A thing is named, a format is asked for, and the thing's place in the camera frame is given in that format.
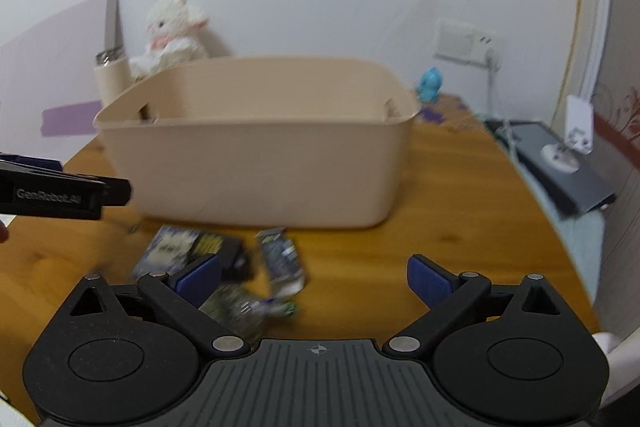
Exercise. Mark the dark grey flat box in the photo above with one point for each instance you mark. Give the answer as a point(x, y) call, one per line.
point(560, 162)

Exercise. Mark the white small camera on stand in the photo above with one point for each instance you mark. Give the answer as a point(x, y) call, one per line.
point(575, 132)

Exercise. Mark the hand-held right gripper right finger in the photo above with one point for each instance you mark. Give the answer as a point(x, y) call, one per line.
point(426, 279)

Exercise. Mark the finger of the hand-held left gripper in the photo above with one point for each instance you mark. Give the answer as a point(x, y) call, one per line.
point(35, 163)
point(117, 193)

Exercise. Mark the grey metal tool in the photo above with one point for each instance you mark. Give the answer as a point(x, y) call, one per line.
point(113, 24)

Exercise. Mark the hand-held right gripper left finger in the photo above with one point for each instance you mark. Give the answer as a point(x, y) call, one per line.
point(197, 277)

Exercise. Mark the beige plastic storage basket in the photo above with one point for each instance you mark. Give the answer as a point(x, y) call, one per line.
point(260, 167)

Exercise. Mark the white plush lamb toy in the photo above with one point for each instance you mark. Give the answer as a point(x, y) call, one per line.
point(170, 39)

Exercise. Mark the white wall socket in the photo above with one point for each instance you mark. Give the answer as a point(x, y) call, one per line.
point(467, 43)

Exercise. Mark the blue toy figure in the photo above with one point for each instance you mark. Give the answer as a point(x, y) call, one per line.
point(431, 86)

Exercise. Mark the silver blue snack packet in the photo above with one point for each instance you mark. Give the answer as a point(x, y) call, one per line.
point(282, 262)

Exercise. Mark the beige cylindrical holder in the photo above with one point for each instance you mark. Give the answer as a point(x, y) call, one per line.
point(112, 79)

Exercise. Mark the green snack packet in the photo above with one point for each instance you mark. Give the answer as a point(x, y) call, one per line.
point(240, 309)

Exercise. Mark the black snack packet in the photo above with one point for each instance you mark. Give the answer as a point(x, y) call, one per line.
point(230, 254)

